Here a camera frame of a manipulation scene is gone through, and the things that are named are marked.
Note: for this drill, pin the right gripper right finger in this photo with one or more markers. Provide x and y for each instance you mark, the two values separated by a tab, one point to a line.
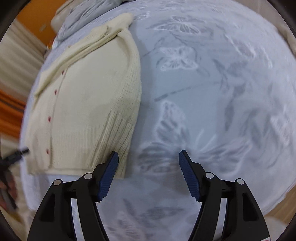
228	210

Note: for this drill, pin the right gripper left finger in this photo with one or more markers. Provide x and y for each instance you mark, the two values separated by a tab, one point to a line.
53	219

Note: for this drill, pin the cream knit cardigan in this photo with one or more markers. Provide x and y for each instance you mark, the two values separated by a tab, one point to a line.
86	104

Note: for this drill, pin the orange curtain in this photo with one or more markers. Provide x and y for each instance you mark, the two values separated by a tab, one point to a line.
11	115

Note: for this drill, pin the cream curtain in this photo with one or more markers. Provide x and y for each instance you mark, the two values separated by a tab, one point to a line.
22	55

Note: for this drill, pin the butterfly print bed sheet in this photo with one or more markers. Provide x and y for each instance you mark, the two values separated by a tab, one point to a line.
218	81

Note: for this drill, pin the beige padded headboard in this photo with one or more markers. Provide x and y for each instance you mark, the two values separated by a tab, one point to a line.
61	14

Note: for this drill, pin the grey crumpled duvet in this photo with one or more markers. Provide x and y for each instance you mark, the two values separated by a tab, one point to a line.
84	13

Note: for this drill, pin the beige folded garment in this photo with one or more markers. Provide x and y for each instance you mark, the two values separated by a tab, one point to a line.
287	34

